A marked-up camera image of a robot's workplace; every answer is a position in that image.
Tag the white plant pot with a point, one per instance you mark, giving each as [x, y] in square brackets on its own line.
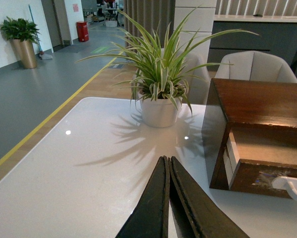
[160, 113]

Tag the beige armchair near cabinet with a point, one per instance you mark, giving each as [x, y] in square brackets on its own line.
[255, 66]

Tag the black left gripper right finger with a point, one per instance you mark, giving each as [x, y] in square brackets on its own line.
[205, 218]

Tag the blue handled mop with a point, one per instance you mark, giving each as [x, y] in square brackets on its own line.
[42, 54]

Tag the dark grey counter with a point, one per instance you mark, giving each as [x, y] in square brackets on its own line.
[273, 35]

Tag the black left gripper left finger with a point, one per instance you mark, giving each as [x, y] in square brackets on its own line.
[149, 219]

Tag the green floor plant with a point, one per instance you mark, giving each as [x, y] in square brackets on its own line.
[18, 29]

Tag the beige armchair far left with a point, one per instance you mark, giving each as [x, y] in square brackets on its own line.
[195, 74]

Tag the red fire extinguisher box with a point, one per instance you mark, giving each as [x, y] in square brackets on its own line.
[82, 31]

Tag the brown wooden drawer cabinet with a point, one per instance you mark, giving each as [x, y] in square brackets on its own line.
[241, 103]

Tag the green spider plant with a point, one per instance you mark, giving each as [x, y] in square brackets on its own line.
[144, 51]

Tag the brown wooden drawer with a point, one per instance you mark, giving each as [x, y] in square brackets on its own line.
[254, 157]

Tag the white pillar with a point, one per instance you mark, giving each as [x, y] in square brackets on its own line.
[200, 19]

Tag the gold floor planter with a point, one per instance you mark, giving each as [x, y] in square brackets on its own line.
[25, 52]

